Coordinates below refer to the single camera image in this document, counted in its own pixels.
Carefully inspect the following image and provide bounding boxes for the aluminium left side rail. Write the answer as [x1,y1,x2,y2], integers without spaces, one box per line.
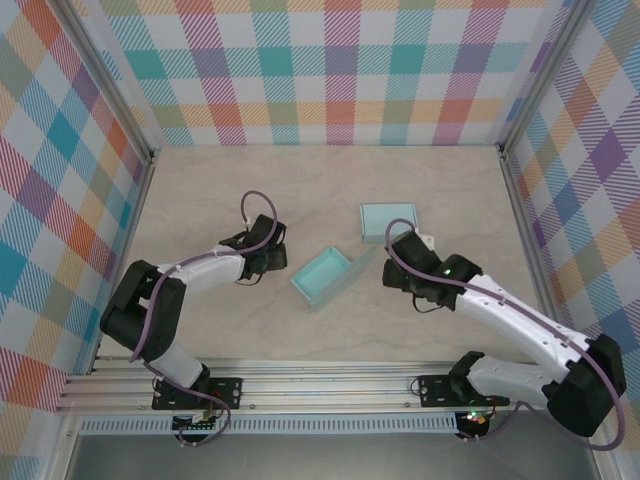
[87,154,160,376]

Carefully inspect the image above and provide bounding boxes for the aluminium right side rail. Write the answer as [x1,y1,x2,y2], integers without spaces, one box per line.
[498,147,576,371]

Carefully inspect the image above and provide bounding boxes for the light blue cardboard box base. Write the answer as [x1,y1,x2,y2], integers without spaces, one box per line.
[290,245,380,315]

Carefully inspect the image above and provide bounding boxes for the grey metal shelf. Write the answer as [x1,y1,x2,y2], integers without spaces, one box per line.
[64,429,601,480]

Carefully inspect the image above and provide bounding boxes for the aluminium corner post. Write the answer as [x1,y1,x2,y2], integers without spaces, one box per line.
[497,0,596,159]
[49,0,164,166]

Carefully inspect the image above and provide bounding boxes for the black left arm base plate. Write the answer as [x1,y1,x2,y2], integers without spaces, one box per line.
[152,377,245,412]

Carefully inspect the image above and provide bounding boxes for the right circuit board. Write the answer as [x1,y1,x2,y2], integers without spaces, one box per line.
[458,408,490,429]

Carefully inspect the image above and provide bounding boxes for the left circuit board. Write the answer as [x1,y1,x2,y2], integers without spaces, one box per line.
[172,412,220,434]

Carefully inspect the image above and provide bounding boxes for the aluminium left corner post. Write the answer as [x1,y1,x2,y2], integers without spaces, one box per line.
[49,0,164,166]

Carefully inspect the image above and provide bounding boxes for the aluminium right corner post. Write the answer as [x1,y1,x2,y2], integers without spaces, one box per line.
[497,0,596,159]

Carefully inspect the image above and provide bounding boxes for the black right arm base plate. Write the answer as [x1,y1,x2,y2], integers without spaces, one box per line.
[418,373,511,409]

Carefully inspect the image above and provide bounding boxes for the white slotted cable duct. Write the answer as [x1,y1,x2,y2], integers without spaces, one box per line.
[79,412,459,435]

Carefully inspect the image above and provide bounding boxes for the teal paper box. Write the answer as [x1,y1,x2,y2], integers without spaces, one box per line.
[359,201,419,245]

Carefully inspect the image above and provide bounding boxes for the circuit board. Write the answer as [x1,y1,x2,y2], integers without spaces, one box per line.
[172,412,220,434]
[458,408,490,429]

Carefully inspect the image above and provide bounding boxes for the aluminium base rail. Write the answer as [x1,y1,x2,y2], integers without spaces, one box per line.
[53,357,609,414]

